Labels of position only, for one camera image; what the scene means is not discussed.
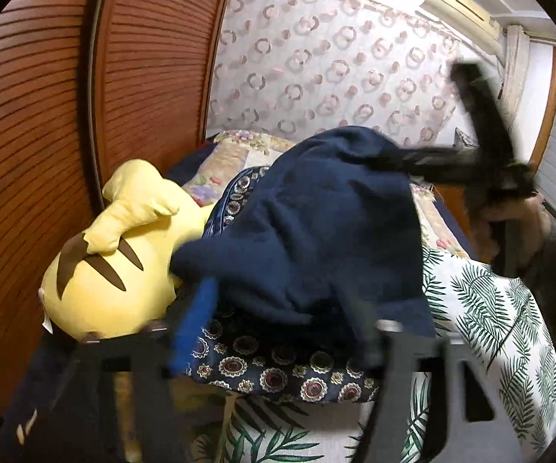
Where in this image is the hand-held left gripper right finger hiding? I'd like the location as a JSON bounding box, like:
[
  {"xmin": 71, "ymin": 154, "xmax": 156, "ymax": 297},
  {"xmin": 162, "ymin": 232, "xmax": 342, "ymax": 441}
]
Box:
[{"xmin": 340, "ymin": 292, "xmax": 539, "ymax": 463}]

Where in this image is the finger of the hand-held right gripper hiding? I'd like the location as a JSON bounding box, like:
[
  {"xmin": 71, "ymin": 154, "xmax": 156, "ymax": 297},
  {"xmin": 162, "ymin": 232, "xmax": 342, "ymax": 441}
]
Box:
[
  {"xmin": 368, "ymin": 149, "xmax": 478, "ymax": 185},
  {"xmin": 450, "ymin": 60, "xmax": 517, "ymax": 165}
]

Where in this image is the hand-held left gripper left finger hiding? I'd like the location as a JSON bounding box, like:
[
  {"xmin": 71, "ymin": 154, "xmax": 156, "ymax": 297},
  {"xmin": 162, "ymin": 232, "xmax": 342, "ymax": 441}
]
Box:
[{"xmin": 15, "ymin": 277, "xmax": 218, "ymax": 463}]

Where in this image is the navy t-shirt with orange print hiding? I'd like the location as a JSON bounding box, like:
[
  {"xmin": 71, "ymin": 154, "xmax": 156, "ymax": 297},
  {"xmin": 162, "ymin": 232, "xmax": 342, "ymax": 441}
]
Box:
[{"xmin": 169, "ymin": 125, "xmax": 438, "ymax": 343}]

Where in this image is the person's right hand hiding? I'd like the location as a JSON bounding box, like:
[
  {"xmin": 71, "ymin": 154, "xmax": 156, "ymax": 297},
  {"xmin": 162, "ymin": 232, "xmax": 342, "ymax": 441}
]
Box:
[{"xmin": 471, "ymin": 192, "xmax": 553, "ymax": 275}]

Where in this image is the beige window curtain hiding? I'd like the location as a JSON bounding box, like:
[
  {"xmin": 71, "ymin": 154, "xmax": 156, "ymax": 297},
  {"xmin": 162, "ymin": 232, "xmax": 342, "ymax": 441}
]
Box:
[{"xmin": 497, "ymin": 24, "xmax": 527, "ymax": 126}]

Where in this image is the yellow plush toy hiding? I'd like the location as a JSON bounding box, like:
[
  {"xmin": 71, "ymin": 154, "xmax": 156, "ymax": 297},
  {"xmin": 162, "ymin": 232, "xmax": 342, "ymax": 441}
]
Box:
[{"xmin": 37, "ymin": 159, "xmax": 213, "ymax": 341}]

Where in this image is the navy circle-patterned pillow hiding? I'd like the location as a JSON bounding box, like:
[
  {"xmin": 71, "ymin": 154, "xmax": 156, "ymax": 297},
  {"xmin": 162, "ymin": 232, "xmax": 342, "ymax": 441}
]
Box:
[{"xmin": 181, "ymin": 166, "xmax": 385, "ymax": 403}]

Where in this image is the white leaf-print cover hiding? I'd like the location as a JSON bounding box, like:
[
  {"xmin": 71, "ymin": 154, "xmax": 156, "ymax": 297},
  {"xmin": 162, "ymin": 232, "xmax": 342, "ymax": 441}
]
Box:
[{"xmin": 196, "ymin": 246, "xmax": 556, "ymax": 463}]

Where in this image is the floral blanket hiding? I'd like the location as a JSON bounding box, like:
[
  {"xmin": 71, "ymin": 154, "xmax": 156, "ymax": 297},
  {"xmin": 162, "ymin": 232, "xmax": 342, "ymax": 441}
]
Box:
[{"xmin": 181, "ymin": 128, "xmax": 472, "ymax": 259}]

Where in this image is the wooden louvered wardrobe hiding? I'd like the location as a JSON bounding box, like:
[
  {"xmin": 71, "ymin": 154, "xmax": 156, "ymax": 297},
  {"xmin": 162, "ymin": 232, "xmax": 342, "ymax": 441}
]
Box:
[{"xmin": 0, "ymin": 0, "xmax": 237, "ymax": 416}]

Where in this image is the beige wall air conditioner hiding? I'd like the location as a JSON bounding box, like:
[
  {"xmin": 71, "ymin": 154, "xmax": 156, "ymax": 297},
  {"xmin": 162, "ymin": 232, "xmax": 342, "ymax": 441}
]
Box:
[{"xmin": 420, "ymin": 0, "xmax": 503, "ymax": 54}]

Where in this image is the sheer ring-patterned curtain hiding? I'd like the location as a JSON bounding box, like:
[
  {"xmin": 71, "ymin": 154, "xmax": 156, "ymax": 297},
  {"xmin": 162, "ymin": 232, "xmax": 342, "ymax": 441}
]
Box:
[{"xmin": 205, "ymin": 0, "xmax": 462, "ymax": 148}]

